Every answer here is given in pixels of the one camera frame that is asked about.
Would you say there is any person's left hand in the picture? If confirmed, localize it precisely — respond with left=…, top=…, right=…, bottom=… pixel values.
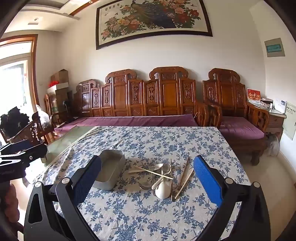
left=4, top=183, right=19, bottom=210

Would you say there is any rectangular metal tray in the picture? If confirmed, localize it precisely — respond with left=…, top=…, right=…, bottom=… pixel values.
left=95, top=149, right=126, bottom=191

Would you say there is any carved wooden chair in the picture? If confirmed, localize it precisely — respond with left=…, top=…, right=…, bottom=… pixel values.
left=7, top=111, right=57, bottom=149

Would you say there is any white wall notice sheet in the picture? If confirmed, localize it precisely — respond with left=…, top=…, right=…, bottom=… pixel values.
left=282, top=101, right=296, bottom=141

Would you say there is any framed peacock painting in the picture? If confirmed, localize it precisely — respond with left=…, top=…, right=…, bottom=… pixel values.
left=96, top=0, right=213, bottom=50

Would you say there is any blue floral tablecloth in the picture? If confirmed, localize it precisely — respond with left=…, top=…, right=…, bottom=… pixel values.
left=30, top=126, right=251, bottom=241

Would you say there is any carved wooden sofa bench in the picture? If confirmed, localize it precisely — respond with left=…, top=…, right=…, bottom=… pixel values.
left=74, top=67, right=208, bottom=127

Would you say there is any black cloth bundle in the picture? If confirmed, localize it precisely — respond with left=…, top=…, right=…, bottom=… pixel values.
left=0, top=106, right=30, bottom=138

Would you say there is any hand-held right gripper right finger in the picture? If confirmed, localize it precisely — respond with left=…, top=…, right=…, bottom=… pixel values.
left=193, top=155, right=271, bottom=241

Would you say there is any brown cardboard box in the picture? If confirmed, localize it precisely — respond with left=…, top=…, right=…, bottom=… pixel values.
left=51, top=69, right=69, bottom=84

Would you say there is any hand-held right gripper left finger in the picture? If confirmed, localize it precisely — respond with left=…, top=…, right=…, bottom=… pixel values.
left=24, top=155, right=102, bottom=241

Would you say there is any white box with red flowers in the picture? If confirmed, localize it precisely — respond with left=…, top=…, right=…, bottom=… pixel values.
left=47, top=81, right=69, bottom=94

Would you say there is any clear plastic bag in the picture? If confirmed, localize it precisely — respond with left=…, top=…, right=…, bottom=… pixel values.
left=265, top=133, right=281, bottom=158

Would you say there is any white plastic bag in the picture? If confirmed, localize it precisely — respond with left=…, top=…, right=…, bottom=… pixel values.
left=36, top=104, right=52, bottom=130

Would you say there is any red sign card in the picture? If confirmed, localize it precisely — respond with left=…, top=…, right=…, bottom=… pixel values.
left=247, top=88, right=261, bottom=103

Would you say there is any wooden chopstick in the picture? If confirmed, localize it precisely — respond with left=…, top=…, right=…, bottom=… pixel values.
left=179, top=157, right=189, bottom=189
left=170, top=159, right=174, bottom=202
left=134, top=165, right=174, bottom=180
left=174, top=168, right=195, bottom=200

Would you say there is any wooden side table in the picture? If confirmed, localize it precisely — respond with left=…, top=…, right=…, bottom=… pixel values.
left=248, top=102, right=287, bottom=142

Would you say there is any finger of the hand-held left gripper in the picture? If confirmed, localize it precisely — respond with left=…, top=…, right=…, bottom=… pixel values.
left=13, top=143, right=48, bottom=163
left=0, top=140, right=33, bottom=155

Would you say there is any grey wall panel box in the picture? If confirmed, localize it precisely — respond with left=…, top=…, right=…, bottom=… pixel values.
left=264, top=38, right=285, bottom=58

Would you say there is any carved wooden armchair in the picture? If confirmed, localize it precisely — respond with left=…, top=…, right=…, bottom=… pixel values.
left=202, top=68, right=270, bottom=166

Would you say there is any wooden framed window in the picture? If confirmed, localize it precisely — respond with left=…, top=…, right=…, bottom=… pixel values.
left=0, top=34, right=39, bottom=121

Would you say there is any purple armchair cushion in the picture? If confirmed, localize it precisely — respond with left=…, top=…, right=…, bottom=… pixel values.
left=218, top=116, right=265, bottom=140

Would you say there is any purple sofa cushion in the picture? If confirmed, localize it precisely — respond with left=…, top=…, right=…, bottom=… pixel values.
left=54, top=113, right=199, bottom=134

